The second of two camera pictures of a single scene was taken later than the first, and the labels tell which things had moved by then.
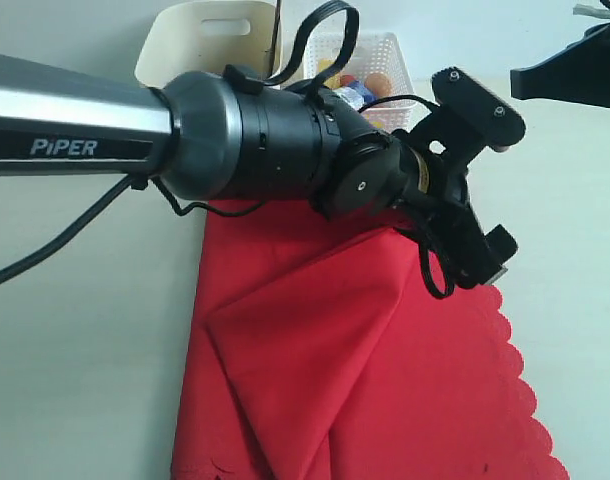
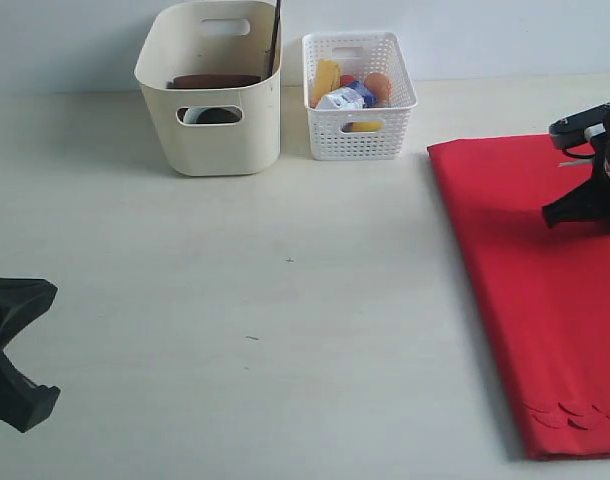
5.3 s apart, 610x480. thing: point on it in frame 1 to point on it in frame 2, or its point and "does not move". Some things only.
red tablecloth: x=321 y=349 to x=553 y=296
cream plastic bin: x=200 y=37 does not move
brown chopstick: x=273 y=49 does not move
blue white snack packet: x=355 y=94 does not move
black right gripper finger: x=589 y=71 to x=582 y=204
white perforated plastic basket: x=379 y=53 does not move
